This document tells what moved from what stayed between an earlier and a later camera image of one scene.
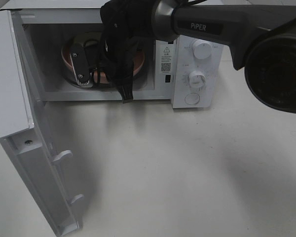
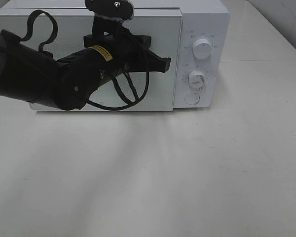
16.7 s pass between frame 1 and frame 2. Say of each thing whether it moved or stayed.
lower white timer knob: stayed
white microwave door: moved
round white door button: stayed
